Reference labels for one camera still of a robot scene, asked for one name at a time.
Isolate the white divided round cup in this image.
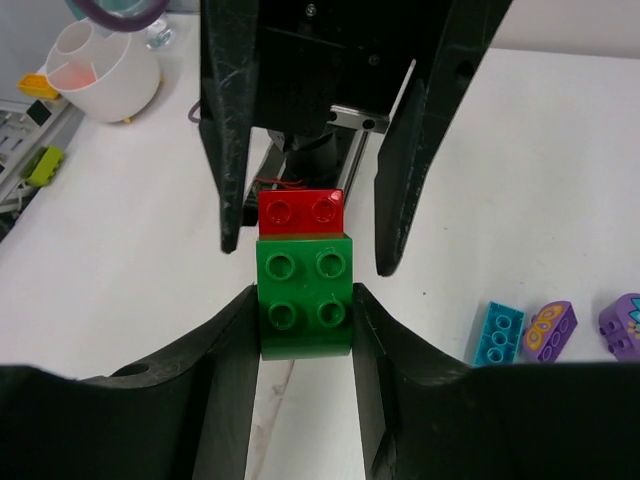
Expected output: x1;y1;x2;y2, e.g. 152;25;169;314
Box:
44;20;162;123

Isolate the purple round lego piece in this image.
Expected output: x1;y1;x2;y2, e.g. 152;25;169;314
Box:
598;293;640;362

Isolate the purple orange flat lego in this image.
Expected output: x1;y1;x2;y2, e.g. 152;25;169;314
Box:
522;300;578;363

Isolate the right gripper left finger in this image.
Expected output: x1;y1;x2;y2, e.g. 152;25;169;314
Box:
1;287;260;479

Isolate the red green lego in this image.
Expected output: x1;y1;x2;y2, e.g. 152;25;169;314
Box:
256;189;353;360

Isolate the teal two-by-three lego brick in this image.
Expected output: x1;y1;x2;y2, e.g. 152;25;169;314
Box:
472;301;525;367

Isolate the yellow lego brick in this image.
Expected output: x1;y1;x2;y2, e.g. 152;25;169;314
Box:
17;73;60;100

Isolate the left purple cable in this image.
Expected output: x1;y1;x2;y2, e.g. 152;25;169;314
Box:
74;0;169;35

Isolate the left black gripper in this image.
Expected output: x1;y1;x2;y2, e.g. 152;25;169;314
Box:
199;0;511;277

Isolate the lime green lego brick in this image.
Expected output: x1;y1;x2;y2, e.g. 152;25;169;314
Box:
20;146;65;187

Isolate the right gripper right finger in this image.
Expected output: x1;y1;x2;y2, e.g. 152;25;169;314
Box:
352;284;639;479

